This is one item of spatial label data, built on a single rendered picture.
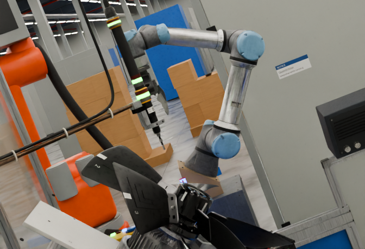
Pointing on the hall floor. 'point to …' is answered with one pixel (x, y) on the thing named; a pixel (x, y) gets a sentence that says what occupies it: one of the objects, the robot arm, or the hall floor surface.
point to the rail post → (354, 237)
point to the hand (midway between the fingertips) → (159, 115)
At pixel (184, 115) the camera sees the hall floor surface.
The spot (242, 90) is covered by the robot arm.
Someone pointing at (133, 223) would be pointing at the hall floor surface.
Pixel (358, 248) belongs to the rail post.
